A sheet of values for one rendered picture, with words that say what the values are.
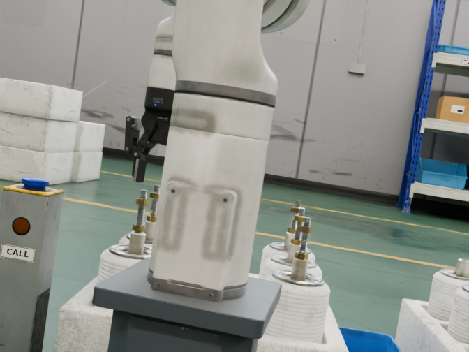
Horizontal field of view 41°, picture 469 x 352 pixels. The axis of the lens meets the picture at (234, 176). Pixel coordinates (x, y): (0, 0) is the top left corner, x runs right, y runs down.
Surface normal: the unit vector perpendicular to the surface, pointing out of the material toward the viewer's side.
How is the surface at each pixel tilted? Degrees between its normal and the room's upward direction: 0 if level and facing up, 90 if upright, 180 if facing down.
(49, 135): 90
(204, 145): 90
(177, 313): 90
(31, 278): 90
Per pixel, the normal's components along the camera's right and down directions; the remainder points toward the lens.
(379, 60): -0.18, 0.04
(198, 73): -0.54, -0.05
